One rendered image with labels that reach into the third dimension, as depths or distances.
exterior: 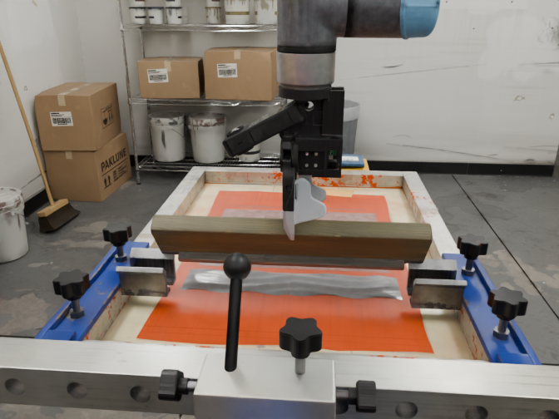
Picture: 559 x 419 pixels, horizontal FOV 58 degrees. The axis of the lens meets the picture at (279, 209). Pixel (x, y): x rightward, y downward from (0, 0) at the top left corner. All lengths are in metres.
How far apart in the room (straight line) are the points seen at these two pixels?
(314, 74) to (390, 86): 3.79
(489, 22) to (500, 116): 0.76
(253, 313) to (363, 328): 0.17
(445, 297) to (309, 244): 0.21
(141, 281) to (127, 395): 0.26
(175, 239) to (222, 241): 0.07
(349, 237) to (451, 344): 0.20
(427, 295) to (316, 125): 0.30
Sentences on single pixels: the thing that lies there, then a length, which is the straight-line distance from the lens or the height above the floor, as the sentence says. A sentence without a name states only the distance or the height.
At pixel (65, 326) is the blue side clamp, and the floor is 1.00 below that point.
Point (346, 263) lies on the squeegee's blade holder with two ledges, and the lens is 0.78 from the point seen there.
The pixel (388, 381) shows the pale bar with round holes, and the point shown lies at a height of 1.04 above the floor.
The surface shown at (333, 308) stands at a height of 0.95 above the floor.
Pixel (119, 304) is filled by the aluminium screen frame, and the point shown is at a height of 0.97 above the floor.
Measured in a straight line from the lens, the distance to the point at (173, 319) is 0.79.
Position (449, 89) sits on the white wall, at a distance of 4.51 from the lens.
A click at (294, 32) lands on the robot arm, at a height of 1.36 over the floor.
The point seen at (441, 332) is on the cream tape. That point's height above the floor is 0.96.
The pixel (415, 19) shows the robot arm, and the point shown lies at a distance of 0.66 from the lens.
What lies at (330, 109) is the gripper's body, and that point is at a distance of 0.67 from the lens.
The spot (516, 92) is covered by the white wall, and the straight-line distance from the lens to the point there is 4.67.
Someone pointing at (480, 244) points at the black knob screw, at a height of 1.06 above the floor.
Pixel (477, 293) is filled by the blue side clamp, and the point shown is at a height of 1.00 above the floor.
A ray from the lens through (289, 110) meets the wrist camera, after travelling 0.66.
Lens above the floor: 1.39
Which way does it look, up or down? 22 degrees down
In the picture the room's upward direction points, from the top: straight up
